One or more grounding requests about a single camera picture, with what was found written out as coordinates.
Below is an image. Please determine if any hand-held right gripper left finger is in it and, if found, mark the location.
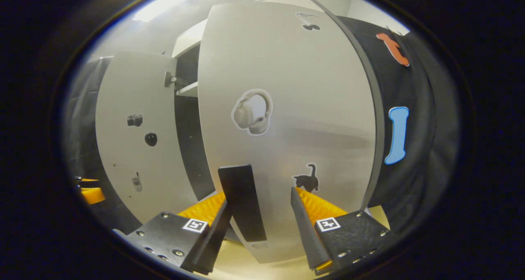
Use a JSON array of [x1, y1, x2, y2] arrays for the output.
[[126, 191, 232, 275]]

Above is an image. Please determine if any white cabinet shelf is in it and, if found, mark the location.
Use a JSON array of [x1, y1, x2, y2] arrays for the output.
[[176, 81, 199, 98]]

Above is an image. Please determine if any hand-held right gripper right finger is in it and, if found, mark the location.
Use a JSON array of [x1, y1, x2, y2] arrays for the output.
[[290, 187, 396, 275]]

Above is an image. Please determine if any white shoe cabinet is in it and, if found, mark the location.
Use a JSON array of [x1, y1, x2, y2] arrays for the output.
[[170, 0, 387, 231]]

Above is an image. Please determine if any white cabinet drawer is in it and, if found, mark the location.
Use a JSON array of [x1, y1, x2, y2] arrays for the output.
[[171, 19, 208, 58]]

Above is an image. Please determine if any black door handle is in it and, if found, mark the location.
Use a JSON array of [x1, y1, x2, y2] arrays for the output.
[[217, 164, 268, 242]]

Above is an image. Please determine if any metal door hinge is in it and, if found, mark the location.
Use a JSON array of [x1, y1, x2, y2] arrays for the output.
[[164, 71, 183, 88]]

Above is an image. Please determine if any white shoe cabinet door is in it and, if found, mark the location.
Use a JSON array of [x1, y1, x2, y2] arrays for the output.
[[197, 1, 378, 264], [95, 50, 198, 224]]

